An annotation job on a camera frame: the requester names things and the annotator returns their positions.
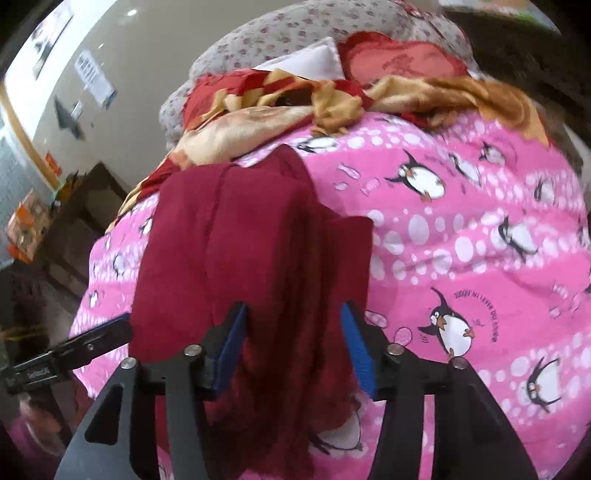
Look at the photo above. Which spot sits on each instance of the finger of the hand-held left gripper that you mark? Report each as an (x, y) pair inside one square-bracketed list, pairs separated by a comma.
[(99, 337)]

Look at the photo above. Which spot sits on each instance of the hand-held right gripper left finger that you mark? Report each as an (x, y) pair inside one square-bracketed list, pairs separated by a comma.
[(231, 350)]

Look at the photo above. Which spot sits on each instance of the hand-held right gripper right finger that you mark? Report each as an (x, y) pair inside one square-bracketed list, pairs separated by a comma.
[(358, 350)]

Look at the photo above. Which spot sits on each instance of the dark red garment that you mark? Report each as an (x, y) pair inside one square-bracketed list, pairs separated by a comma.
[(240, 221)]

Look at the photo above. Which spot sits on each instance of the dark wooden cabinet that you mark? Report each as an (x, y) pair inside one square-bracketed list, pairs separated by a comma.
[(87, 217)]

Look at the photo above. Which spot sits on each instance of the orange box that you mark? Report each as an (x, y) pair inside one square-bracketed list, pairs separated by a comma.
[(27, 221)]

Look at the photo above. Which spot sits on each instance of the pink penguin print blanket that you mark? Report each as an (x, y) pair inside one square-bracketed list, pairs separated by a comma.
[(461, 221)]

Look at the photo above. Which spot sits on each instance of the red and gold blanket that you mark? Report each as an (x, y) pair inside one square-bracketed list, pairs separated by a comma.
[(240, 124)]

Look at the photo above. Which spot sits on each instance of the white pillow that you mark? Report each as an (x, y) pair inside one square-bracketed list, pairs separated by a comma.
[(314, 60)]

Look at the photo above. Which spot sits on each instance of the red lace pillow cover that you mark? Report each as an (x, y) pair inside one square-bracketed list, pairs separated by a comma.
[(415, 60)]

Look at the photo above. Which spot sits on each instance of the grey floral bed sheet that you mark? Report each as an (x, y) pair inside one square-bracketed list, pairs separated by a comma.
[(277, 27)]

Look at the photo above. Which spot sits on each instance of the dark furniture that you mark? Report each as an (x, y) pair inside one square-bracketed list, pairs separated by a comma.
[(521, 50)]

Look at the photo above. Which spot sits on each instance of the black wall decal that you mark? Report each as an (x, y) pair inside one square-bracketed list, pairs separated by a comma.
[(69, 117)]

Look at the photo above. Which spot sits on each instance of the white paper wall notice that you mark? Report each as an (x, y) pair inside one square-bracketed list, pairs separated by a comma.
[(94, 78)]

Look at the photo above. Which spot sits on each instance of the wall poster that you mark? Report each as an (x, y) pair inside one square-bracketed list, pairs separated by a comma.
[(53, 32)]

